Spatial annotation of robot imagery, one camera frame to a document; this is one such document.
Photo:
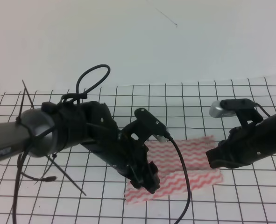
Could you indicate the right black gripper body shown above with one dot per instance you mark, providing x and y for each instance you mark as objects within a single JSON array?
[{"x": 238, "y": 150}]

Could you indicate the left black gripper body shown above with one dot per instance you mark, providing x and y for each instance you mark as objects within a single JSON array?
[{"x": 126, "y": 155}]

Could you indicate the pink wavy striped towel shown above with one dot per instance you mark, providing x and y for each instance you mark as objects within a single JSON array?
[{"x": 170, "y": 172}]

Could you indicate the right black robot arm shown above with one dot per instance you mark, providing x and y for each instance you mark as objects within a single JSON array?
[{"x": 267, "y": 140}]

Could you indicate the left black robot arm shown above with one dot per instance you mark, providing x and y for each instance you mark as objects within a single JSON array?
[{"x": 53, "y": 128}]

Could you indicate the white black grid tablecloth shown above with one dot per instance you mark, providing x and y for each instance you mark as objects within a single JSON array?
[{"x": 246, "y": 196}]

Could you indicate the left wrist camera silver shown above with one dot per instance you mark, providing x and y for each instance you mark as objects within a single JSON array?
[{"x": 145, "y": 126}]

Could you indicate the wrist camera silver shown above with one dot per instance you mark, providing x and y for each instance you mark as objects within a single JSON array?
[
  {"x": 243, "y": 109},
  {"x": 145, "y": 126}
]

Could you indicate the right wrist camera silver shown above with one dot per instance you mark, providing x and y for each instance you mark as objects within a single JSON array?
[{"x": 243, "y": 109}]

